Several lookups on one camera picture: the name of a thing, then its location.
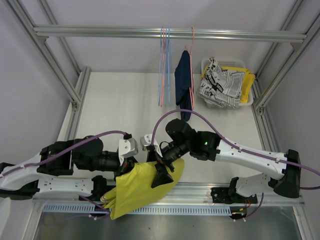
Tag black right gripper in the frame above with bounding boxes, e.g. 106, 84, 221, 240
145, 142, 191, 189

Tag olive green trousers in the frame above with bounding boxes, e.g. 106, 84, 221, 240
100, 158, 185, 220

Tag blue hanger of print trousers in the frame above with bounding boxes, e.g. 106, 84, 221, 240
166, 28, 172, 106

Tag pink hanger of navy trousers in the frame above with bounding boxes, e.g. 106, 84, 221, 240
185, 27, 195, 110

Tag navy blue trousers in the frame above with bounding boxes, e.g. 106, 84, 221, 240
174, 50, 192, 111

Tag black white print trousers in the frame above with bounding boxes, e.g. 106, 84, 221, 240
197, 57, 245, 109

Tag blue hanger of yellow trousers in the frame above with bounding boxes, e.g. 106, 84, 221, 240
158, 27, 164, 107

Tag yellow trousers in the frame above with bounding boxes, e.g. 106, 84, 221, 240
197, 62, 255, 108

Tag blue hanger of olive trousers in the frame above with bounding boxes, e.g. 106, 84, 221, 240
164, 28, 169, 107

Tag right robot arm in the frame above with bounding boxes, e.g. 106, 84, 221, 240
140, 118, 301, 204

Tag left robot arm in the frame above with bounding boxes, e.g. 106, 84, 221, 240
0, 134, 138, 201

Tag white plastic basket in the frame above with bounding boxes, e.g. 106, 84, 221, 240
197, 58, 256, 109

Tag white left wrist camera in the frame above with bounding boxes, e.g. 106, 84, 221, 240
117, 133, 139, 166

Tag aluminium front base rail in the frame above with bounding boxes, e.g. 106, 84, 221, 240
32, 176, 304, 207

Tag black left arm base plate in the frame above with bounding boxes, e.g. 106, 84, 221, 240
85, 185, 116, 202

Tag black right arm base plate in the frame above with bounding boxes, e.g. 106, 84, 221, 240
210, 187, 258, 205

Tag white slotted cable duct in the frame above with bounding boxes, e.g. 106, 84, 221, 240
42, 203, 232, 216

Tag aluminium frame left post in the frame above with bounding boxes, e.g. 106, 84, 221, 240
4, 0, 92, 141

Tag aluminium frame post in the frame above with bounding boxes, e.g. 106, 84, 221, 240
244, 0, 320, 118
4, 0, 92, 141

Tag aluminium frame right post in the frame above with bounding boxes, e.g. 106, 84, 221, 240
244, 0, 320, 118

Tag aluminium hanging rail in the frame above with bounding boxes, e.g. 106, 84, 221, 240
33, 24, 307, 44

